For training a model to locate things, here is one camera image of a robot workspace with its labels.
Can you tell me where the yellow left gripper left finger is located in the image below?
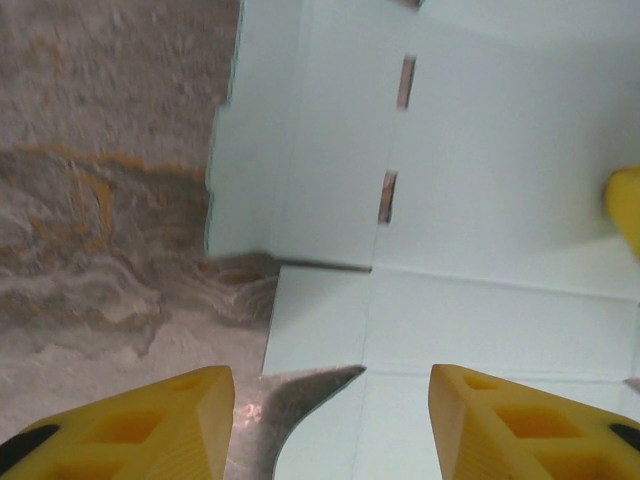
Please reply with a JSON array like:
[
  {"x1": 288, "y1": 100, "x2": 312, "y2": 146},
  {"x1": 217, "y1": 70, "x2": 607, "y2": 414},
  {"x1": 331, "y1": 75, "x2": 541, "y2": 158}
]
[{"x1": 0, "y1": 365, "x2": 235, "y2": 480}]

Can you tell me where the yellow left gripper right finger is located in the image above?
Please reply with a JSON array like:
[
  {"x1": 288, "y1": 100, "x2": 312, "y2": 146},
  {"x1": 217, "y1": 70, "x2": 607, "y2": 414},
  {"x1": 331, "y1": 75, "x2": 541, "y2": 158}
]
[{"x1": 430, "y1": 363, "x2": 640, "y2": 480}]

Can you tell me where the mint green paper box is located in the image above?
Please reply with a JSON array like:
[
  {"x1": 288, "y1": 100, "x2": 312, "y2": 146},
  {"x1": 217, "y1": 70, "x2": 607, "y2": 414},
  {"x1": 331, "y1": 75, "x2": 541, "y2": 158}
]
[{"x1": 203, "y1": 0, "x2": 640, "y2": 480}]

